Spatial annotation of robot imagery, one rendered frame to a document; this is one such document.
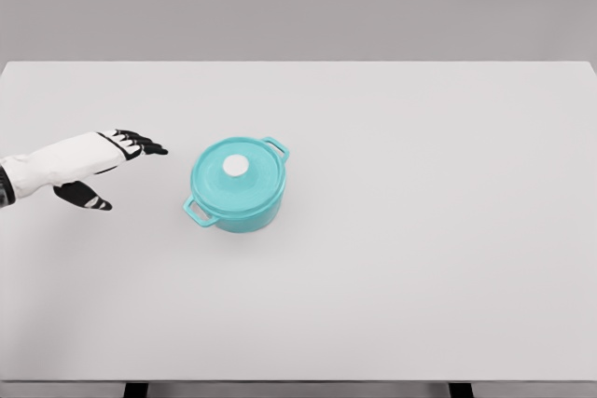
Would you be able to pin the teal pot lid white knob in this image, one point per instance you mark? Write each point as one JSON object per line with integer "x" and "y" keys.
{"x": 238, "y": 174}

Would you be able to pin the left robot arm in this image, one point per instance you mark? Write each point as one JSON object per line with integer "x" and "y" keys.
{"x": 23, "y": 172}

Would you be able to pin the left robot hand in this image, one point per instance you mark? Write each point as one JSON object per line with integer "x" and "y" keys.
{"x": 88, "y": 151}

